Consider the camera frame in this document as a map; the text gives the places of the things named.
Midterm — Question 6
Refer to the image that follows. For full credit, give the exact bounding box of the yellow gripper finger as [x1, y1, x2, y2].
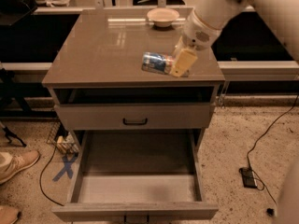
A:
[170, 38, 197, 77]

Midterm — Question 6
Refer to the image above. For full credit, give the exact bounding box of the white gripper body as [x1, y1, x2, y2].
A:
[181, 9, 221, 50]

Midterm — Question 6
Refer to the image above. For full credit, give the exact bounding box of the blue silver redbull can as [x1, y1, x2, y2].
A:
[142, 52, 174, 74]

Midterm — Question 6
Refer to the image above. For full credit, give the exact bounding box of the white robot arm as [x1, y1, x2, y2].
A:
[170, 0, 299, 77]

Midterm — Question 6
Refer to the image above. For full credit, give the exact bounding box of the grey drawer cabinet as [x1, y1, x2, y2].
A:
[43, 9, 224, 142]

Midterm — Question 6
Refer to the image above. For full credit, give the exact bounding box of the open grey bottom drawer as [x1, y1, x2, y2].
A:
[52, 130, 218, 224]

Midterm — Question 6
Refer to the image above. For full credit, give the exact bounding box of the white ceramic bowl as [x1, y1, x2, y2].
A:
[147, 7, 179, 28]

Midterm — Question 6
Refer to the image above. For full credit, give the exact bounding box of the black power adapter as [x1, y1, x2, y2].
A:
[239, 168, 257, 189]

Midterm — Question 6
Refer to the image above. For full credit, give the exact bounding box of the blue tape cross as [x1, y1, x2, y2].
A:
[52, 155, 78, 182]

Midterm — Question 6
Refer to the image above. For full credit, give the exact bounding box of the black chair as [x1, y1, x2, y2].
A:
[0, 0, 37, 26]

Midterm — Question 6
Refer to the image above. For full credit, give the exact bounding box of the black tripod leg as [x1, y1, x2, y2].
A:
[0, 121, 26, 147]

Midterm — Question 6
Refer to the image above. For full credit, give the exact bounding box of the tan sneaker upper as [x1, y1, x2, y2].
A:
[0, 150, 40, 184]

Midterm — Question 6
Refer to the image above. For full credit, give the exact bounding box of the tan sneaker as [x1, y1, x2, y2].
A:
[0, 150, 40, 184]
[0, 205, 20, 224]

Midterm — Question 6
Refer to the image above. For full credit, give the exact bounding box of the tan sneaker lower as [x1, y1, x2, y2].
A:
[0, 205, 20, 224]

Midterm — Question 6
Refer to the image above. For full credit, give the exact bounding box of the wire basket with items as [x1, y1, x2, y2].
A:
[47, 121, 79, 155]

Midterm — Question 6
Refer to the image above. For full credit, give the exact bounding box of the black cable right floor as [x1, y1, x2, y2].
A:
[246, 93, 299, 217]

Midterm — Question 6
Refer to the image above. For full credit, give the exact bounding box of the black cable floor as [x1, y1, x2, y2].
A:
[246, 93, 299, 217]
[38, 143, 65, 207]

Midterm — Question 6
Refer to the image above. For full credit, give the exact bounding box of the black cable left floor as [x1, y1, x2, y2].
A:
[38, 143, 65, 207]

